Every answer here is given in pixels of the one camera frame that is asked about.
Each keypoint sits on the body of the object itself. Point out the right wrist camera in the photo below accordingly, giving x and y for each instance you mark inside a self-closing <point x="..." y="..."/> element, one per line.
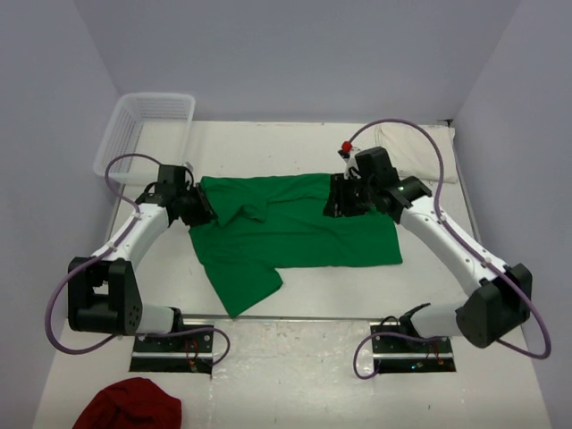
<point x="348" y="154"/>

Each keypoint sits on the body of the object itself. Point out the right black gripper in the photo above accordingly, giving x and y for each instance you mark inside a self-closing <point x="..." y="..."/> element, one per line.
<point x="338" y="205"/>

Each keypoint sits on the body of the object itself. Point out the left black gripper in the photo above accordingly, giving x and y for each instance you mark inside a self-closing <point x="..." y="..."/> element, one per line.
<point x="204" y="213"/>

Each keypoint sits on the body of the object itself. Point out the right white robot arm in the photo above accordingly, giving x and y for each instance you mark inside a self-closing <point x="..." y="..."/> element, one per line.
<point x="495" y="291"/>

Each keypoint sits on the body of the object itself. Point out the white plastic basket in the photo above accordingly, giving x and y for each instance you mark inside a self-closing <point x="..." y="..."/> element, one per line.
<point x="145" y="127"/>

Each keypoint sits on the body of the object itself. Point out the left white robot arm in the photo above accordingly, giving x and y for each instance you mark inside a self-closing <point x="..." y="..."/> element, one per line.
<point x="102" y="292"/>

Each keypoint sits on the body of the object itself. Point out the folded white t shirt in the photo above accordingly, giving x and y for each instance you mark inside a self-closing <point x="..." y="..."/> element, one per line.
<point x="412" y="154"/>

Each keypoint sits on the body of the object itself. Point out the green t shirt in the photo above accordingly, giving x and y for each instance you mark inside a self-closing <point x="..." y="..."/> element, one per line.
<point x="265" y="224"/>

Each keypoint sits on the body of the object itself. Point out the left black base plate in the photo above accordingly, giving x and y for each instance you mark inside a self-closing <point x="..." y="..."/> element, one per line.
<point x="189" y="354"/>

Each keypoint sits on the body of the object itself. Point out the red t shirt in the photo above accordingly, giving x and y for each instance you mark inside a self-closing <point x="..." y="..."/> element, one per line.
<point x="131" y="403"/>

